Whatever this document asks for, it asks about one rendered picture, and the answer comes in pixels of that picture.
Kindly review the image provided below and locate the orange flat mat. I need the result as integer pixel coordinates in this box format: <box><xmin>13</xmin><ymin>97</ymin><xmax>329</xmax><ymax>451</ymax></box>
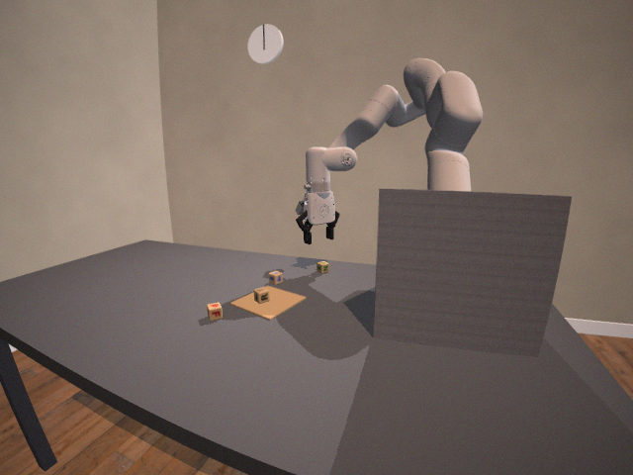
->
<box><xmin>230</xmin><ymin>286</ymin><xmax>307</xmax><ymax>320</ymax></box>

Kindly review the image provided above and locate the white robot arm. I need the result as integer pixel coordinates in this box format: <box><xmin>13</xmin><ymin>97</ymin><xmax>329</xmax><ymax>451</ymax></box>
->
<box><xmin>304</xmin><ymin>58</ymin><xmax>483</xmax><ymax>192</ymax></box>

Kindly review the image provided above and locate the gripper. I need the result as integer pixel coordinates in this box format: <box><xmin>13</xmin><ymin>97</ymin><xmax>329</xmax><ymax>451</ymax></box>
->
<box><xmin>296</xmin><ymin>191</ymin><xmax>340</xmax><ymax>244</ymax></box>

